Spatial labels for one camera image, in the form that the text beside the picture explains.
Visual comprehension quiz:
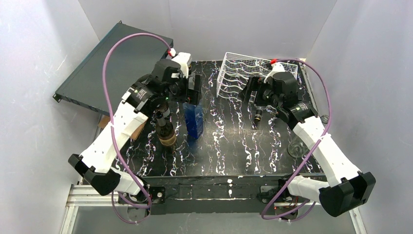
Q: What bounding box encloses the blue square glass bottle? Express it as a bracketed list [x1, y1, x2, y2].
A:
[183, 103, 204, 139]

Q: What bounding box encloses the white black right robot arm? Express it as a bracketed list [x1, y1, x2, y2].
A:
[239, 72, 376, 217]

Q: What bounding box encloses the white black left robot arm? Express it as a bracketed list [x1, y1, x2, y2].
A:
[68, 53, 201, 195]

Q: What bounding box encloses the dark green wine bottle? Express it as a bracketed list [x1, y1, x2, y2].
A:
[155, 102, 177, 147]

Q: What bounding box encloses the dark grey rack server box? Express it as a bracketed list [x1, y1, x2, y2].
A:
[53, 22, 173, 116]

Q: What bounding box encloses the clear bottle at right edge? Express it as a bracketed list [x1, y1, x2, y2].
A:
[287, 136, 310, 158]

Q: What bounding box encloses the brown wooden board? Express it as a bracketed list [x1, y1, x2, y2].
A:
[97, 116, 146, 140]

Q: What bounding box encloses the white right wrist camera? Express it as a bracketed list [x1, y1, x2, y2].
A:
[263, 59, 285, 83]

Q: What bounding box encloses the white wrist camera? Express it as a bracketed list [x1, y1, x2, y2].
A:
[263, 59, 285, 83]
[168, 48, 192, 78]

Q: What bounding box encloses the white wire wine rack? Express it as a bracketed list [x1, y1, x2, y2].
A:
[216, 52, 298, 99]

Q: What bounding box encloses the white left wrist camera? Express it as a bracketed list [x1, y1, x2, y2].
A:
[168, 48, 192, 78]

